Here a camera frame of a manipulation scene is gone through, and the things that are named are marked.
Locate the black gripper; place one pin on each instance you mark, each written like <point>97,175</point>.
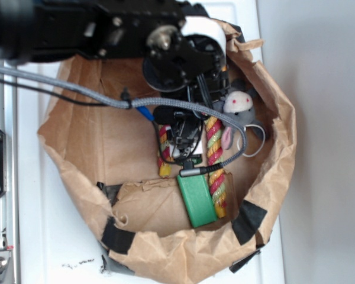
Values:
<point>187,63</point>

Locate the gray plush mouse toy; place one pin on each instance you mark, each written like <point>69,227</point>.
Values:
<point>238,105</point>

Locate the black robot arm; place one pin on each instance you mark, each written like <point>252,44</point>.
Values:
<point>51,31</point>

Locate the brown paper bag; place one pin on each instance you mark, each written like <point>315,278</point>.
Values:
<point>107,160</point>

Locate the green rectangular block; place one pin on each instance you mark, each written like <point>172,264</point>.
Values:
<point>198,202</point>

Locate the multicolour twisted rope toy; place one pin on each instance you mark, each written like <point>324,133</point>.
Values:
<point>216,179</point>

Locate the aluminium frame rail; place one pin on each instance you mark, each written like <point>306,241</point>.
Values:
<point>10,271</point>

